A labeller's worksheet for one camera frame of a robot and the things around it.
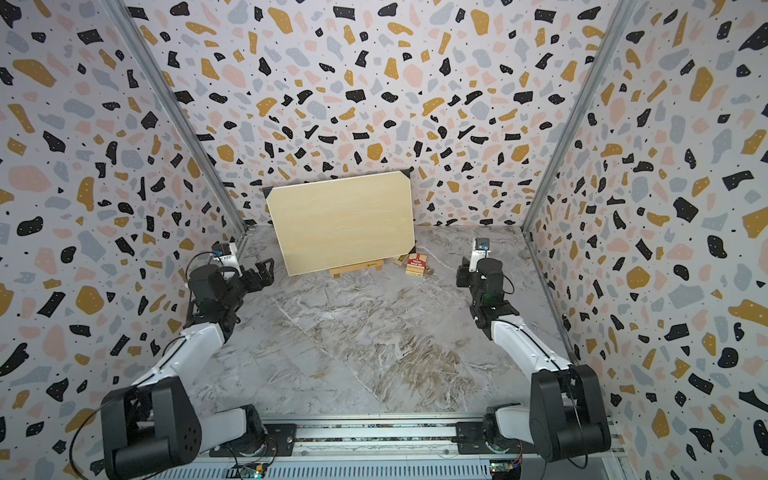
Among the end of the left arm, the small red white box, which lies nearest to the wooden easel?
the small red white box

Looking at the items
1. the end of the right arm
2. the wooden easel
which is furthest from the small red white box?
the end of the right arm

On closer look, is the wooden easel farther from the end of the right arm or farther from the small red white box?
the end of the right arm

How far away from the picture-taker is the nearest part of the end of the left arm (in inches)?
29.9

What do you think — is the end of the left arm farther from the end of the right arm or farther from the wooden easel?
the end of the right arm

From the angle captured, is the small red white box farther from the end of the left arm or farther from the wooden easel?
the end of the left arm
